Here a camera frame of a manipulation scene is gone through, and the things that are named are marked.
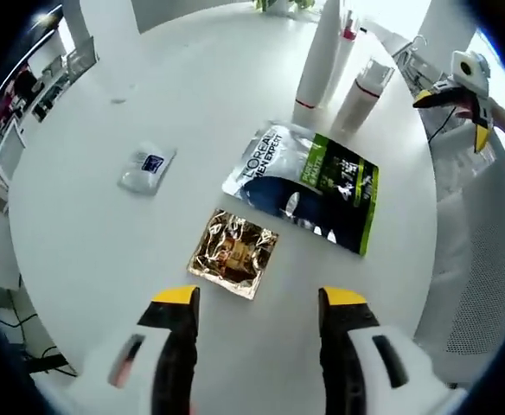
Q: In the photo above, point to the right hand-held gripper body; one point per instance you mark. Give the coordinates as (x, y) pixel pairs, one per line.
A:
(473, 73)

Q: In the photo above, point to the potted green plant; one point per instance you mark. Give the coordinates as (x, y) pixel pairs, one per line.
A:
(278, 5)

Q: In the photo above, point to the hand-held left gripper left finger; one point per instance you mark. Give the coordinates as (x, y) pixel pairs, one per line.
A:
(174, 354)

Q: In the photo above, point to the small blue-white skincare sachet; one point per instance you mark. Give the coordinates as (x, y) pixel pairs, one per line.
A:
(146, 168)

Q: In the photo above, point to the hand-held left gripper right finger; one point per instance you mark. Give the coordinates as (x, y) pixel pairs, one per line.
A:
(339, 359)

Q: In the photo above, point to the gold foil skincare sachet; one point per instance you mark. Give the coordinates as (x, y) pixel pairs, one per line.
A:
(231, 255)

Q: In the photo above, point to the red-collared white pump skincare bottle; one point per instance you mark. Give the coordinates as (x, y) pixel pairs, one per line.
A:
(347, 56)

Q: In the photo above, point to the large white skincare tube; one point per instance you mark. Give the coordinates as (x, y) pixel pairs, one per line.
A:
(317, 65)

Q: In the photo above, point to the green and dark skincare sachet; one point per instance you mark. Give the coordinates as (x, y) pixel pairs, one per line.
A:
(278, 194)

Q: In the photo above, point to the dark mesh office chair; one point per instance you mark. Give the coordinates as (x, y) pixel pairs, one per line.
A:
(81, 58)

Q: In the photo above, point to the grey mesh office chair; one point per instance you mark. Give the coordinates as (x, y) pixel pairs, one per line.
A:
(473, 259)

